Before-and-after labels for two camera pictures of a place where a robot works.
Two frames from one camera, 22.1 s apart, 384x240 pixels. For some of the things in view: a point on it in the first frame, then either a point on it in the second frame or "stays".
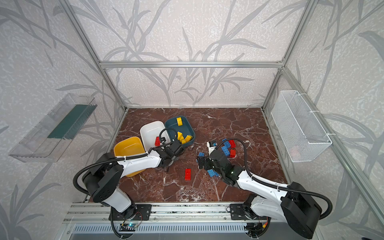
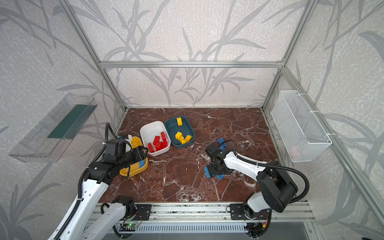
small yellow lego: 188,138 stays
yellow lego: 180,136 stays
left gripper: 174,150 → 139,154
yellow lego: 179,121 stays
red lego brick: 157,141 stays
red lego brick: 188,174 → 160,145
